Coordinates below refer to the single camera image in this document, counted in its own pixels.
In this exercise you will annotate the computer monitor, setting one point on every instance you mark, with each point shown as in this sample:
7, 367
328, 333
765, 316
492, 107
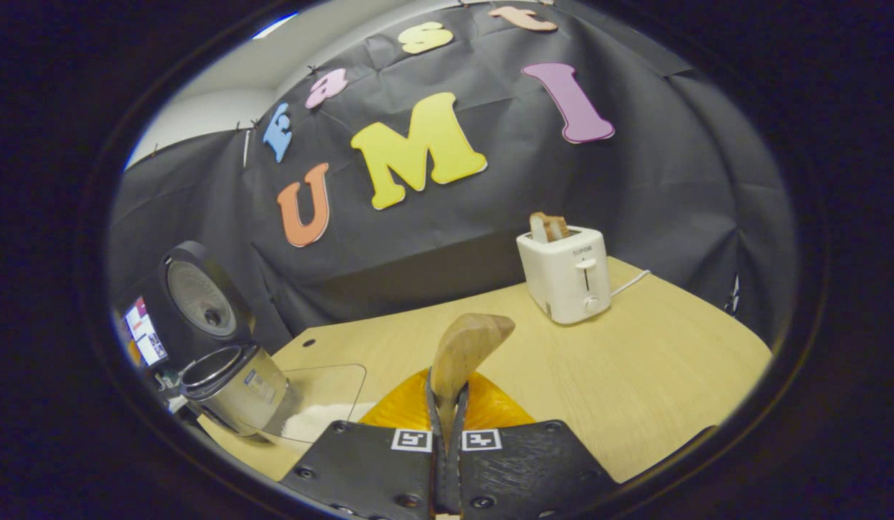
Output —
145, 332

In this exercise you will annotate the black backdrop cloth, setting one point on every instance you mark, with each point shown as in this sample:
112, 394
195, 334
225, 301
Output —
635, 180

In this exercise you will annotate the white rice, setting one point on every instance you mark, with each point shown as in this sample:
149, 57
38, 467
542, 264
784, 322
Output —
324, 422

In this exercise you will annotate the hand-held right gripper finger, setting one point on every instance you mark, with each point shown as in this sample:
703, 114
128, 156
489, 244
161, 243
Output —
440, 477
456, 477

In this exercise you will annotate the white toaster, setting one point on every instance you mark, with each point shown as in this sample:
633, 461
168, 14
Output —
562, 278

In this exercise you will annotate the clear plastic box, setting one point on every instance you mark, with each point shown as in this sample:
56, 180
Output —
324, 390

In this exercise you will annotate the toast bread slice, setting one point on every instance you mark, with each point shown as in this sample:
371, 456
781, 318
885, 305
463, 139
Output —
549, 227

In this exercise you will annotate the black silver rice cooker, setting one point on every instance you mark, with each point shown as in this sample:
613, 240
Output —
230, 390

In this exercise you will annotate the wooden spoon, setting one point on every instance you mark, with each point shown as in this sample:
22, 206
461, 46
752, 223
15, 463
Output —
465, 347

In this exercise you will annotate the ceiling light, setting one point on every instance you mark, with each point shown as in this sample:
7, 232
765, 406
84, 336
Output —
274, 26

